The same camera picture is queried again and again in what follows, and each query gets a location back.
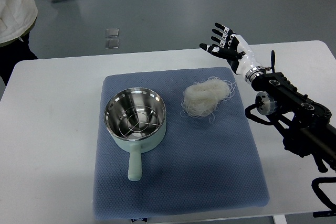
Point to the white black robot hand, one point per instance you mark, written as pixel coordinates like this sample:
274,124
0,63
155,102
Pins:
236,51

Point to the white vermicelli bundle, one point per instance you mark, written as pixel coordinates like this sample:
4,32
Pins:
202,99

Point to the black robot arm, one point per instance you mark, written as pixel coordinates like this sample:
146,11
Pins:
304,124

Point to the mint green steel pot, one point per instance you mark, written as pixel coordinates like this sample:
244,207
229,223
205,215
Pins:
135,100

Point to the blue grey cushion mat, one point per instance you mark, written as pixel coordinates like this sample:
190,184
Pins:
201,164

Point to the lower floor metal plate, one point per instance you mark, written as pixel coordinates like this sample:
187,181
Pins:
112,43

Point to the floor metal plate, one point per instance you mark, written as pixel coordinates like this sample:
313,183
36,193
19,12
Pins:
112,43
111,32

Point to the upper floor metal plate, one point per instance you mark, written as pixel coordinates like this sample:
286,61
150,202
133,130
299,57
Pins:
111,32

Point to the person in white jacket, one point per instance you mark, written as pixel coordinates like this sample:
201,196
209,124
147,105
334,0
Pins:
18,17

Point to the wire steaming rack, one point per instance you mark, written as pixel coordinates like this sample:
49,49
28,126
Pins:
137,125

